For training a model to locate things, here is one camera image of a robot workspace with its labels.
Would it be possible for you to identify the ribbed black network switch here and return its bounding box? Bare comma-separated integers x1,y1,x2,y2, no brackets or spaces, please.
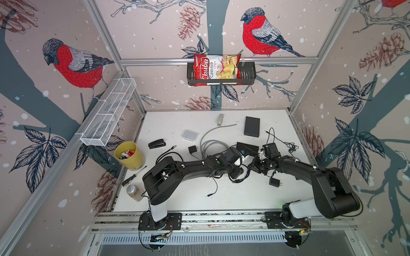
236,143,259,157

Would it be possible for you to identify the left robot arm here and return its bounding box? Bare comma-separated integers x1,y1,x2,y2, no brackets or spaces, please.
142,147,243,223

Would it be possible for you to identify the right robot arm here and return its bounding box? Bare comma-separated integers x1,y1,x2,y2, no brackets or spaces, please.
249,143,363,226

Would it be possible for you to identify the right black power adapter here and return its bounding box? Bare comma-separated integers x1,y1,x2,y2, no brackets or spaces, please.
269,170,281,188

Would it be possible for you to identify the grey USB adapter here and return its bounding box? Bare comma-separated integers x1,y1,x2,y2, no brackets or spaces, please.
217,114,224,127

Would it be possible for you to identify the black stapler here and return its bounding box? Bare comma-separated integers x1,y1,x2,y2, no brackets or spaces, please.
148,139,166,149

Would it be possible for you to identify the glass jar with lid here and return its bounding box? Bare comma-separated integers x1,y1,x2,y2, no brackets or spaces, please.
126,184,143,202

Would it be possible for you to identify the yellow cup with markers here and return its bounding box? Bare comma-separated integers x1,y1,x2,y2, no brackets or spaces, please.
114,141,145,170

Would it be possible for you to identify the black coiled short cable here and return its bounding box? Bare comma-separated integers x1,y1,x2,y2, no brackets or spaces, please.
228,163,252,184

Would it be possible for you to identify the grey coiled ethernet cable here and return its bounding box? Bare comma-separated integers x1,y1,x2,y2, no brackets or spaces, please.
199,123,238,157

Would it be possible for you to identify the white small network switch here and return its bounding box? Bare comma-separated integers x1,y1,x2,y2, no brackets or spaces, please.
181,129,199,142

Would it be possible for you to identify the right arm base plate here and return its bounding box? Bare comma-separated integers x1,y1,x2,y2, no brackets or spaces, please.
263,211,311,229

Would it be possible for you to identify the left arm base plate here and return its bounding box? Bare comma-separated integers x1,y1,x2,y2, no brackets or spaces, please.
138,211,182,231

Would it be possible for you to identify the black wire wall basket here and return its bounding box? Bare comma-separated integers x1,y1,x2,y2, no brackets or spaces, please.
187,62,256,86

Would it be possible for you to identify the black handled screwdriver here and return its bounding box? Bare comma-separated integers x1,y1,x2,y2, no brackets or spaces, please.
121,166,147,187

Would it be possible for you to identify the white mesh wall shelf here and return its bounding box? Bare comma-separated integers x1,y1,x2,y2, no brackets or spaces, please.
80,78,136,147

